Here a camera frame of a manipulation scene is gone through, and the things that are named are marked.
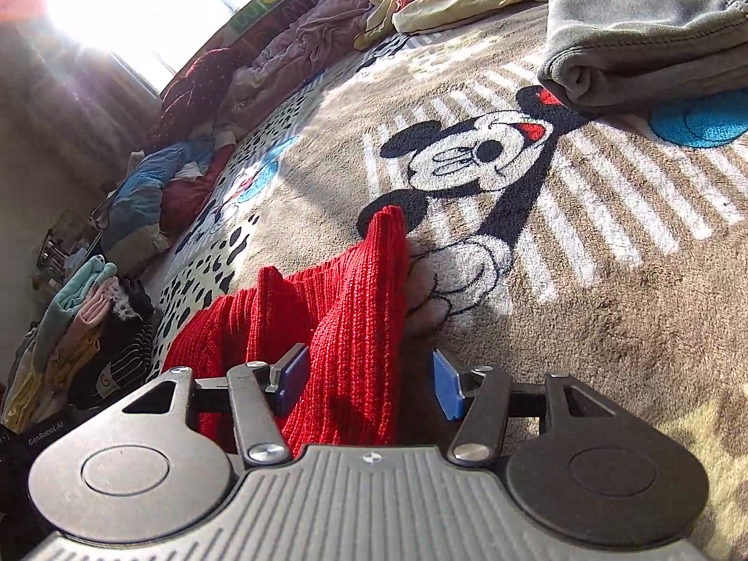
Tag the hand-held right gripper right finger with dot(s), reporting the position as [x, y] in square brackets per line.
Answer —
[447, 387]

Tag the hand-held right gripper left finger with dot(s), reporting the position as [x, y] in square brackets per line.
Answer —
[290, 381]

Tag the red knitted sweater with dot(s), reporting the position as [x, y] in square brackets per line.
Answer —
[350, 315]

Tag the pile of folded clothes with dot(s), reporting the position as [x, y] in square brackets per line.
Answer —
[87, 333]

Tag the cartoon mouse printed blanket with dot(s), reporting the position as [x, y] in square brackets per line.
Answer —
[584, 304]

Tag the blue quilt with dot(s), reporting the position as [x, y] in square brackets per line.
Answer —
[140, 193]

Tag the dark red dotted cloth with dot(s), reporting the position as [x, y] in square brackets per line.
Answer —
[196, 87]

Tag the mauve crumpled bedsheet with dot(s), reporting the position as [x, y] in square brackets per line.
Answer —
[315, 35]

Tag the cream yellow pillow bedding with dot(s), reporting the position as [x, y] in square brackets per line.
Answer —
[467, 9]

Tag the grey folded fleece garment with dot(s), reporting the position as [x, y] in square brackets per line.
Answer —
[637, 29]

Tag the bright window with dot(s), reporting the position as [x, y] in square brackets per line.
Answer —
[152, 0]

